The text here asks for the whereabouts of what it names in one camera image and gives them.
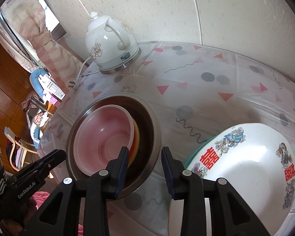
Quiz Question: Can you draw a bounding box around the large white dragon plate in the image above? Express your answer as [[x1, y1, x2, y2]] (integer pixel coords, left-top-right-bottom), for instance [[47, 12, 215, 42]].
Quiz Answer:
[[190, 123, 295, 236]]

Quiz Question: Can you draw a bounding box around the stainless steel bowl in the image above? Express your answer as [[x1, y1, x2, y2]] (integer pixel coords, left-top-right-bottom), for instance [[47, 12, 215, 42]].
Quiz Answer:
[[66, 92, 161, 199]]

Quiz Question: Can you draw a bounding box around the yellow plastic bowl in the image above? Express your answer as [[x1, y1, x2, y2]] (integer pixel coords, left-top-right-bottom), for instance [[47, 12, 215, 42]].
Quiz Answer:
[[128, 119, 139, 167]]

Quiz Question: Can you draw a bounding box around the red plastic bowl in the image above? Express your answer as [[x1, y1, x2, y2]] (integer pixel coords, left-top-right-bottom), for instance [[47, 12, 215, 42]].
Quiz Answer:
[[73, 104, 134, 176]]

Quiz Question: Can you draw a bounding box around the person's left hand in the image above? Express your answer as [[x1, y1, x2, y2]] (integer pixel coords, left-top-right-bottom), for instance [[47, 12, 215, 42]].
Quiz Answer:
[[0, 197, 37, 235]]

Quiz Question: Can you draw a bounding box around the teal plastic plate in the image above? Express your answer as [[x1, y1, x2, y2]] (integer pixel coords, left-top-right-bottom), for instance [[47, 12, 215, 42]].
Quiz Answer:
[[184, 136, 215, 168]]

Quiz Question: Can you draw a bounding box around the white paper box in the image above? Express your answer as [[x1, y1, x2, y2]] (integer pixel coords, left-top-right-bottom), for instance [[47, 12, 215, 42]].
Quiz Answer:
[[38, 74, 65, 101]]

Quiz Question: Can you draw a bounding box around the blue chair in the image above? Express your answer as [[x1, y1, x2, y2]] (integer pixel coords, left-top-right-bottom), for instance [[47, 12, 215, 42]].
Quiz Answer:
[[30, 68, 51, 103]]

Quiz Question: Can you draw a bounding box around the patterned white tablecloth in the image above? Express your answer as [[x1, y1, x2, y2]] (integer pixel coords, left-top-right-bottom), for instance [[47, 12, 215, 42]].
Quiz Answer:
[[38, 41, 295, 235]]

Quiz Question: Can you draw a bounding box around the window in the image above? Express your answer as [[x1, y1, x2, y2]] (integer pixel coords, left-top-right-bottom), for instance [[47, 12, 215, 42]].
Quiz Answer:
[[0, 0, 67, 62]]

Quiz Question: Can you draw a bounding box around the white ceramic electric kettle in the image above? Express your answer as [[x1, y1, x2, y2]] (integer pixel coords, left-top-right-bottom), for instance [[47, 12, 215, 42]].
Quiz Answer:
[[85, 12, 141, 74]]

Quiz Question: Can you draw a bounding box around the pink striped curtain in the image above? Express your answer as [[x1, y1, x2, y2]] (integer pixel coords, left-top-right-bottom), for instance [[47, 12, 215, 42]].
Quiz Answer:
[[0, 0, 82, 94]]

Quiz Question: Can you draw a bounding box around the white kettle power cord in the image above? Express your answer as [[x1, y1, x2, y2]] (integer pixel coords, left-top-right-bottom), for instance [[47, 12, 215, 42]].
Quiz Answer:
[[68, 56, 102, 91]]

